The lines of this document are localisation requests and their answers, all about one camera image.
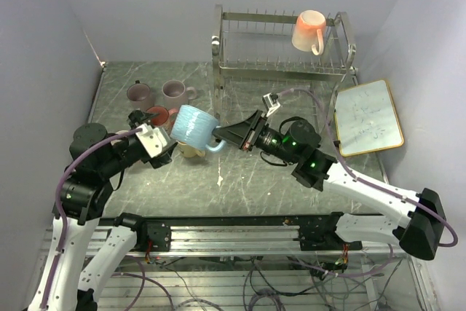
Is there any orange white mug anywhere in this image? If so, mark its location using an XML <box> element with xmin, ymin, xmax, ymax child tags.
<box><xmin>291</xmin><ymin>10</ymin><xmax>326</xmax><ymax>56</ymax></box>

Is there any cream yellow mug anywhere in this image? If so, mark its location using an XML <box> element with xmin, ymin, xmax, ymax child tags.
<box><xmin>177</xmin><ymin>141</ymin><xmax>205</xmax><ymax>158</ymax></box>

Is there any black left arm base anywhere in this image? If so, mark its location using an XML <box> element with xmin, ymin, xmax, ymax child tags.
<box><xmin>113</xmin><ymin>213</ymin><xmax>172</xmax><ymax>252</ymax></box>

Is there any light purple mug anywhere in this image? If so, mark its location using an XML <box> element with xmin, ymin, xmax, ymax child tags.
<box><xmin>162</xmin><ymin>79</ymin><xmax>197</xmax><ymax>109</ymax></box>

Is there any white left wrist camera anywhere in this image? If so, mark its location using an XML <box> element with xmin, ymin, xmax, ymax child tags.
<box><xmin>136</xmin><ymin>124</ymin><xmax>170</xmax><ymax>158</ymax></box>

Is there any dark mauve mug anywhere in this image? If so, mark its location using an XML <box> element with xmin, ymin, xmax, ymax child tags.
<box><xmin>127</xmin><ymin>80</ymin><xmax>155</xmax><ymax>111</ymax></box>

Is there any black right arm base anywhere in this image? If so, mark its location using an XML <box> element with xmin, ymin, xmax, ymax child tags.
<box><xmin>289</xmin><ymin>212</ymin><xmax>363</xmax><ymax>251</ymax></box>

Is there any blue mug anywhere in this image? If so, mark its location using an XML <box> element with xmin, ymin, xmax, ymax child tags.
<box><xmin>170</xmin><ymin>105</ymin><xmax>226</xmax><ymax>153</ymax></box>

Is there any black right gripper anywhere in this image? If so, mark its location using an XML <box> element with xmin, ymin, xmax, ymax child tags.
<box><xmin>213</xmin><ymin>109</ymin><xmax>299</xmax><ymax>165</ymax></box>

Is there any whiteboard with yellow frame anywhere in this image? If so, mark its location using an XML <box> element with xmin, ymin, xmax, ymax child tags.
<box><xmin>334</xmin><ymin>79</ymin><xmax>404</xmax><ymax>157</ymax></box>

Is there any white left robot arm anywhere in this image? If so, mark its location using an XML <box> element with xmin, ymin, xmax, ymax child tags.
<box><xmin>27</xmin><ymin>110</ymin><xmax>175</xmax><ymax>310</ymax></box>

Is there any aluminium mounting rail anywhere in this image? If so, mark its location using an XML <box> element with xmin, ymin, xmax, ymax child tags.
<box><xmin>39</xmin><ymin>224</ymin><xmax>423</xmax><ymax>257</ymax></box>

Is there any red mug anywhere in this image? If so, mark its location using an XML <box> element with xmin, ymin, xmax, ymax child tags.
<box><xmin>146</xmin><ymin>106</ymin><xmax>179</xmax><ymax>134</ymax></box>

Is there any metal two-tier dish rack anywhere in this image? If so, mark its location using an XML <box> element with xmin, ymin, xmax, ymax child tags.
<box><xmin>211</xmin><ymin>4</ymin><xmax>357</xmax><ymax>131</ymax></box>

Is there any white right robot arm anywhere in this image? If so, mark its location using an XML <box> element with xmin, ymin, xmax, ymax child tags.
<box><xmin>213</xmin><ymin>111</ymin><xmax>446</xmax><ymax>261</ymax></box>

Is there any wire shelf with cables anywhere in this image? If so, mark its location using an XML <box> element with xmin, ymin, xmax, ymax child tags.
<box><xmin>91</xmin><ymin>256</ymin><xmax>440</xmax><ymax>310</ymax></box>

